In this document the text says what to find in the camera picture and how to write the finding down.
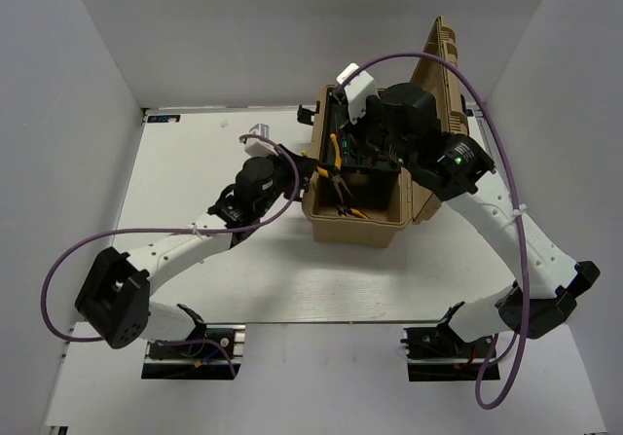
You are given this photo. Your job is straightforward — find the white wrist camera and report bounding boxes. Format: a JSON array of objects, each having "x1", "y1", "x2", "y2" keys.
[
  {"x1": 238, "y1": 124, "x2": 276, "y2": 158},
  {"x1": 333, "y1": 62, "x2": 378, "y2": 125}
]

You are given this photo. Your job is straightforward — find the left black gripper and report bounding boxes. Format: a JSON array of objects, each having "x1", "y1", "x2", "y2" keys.
[{"x1": 256, "y1": 143, "x2": 320, "y2": 216}]

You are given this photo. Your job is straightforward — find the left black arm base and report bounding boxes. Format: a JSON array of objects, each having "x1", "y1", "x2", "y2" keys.
[{"x1": 141, "y1": 304, "x2": 246, "y2": 381}]

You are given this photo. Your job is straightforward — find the yellow handled needle-nose pliers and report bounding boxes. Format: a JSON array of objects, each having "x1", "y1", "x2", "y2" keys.
[{"x1": 314, "y1": 132, "x2": 352, "y2": 207}]

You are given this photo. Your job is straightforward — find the black toolbox latch far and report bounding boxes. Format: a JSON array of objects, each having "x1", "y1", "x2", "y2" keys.
[{"x1": 296, "y1": 105, "x2": 316, "y2": 126}]

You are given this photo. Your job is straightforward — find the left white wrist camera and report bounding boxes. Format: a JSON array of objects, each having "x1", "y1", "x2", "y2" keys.
[{"x1": 238, "y1": 124, "x2": 276, "y2": 158}]

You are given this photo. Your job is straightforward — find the black toolbox inner tray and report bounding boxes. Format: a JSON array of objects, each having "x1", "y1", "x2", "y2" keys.
[{"x1": 318, "y1": 86, "x2": 400, "y2": 174}]

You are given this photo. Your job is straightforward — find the green black precision screwdriver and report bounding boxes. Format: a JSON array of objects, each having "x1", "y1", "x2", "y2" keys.
[{"x1": 340, "y1": 133, "x2": 349, "y2": 158}]

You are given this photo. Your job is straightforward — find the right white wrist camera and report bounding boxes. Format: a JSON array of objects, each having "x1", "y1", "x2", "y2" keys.
[{"x1": 333, "y1": 62, "x2": 378, "y2": 125}]

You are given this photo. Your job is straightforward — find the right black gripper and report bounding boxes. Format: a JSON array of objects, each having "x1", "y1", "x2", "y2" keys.
[{"x1": 341, "y1": 93, "x2": 416, "y2": 170}]

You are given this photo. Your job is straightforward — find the tan plastic toolbox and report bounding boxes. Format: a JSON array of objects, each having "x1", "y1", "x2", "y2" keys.
[{"x1": 302, "y1": 17, "x2": 469, "y2": 248}]

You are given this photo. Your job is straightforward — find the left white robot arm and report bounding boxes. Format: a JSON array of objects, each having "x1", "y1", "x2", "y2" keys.
[{"x1": 75, "y1": 146, "x2": 317, "y2": 356}]

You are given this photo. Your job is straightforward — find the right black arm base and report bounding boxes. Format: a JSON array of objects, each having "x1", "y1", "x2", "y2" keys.
[{"x1": 400, "y1": 302, "x2": 493, "y2": 382}]

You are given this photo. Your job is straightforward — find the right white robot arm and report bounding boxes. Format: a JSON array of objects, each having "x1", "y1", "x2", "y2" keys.
[{"x1": 334, "y1": 82, "x2": 601, "y2": 356}]

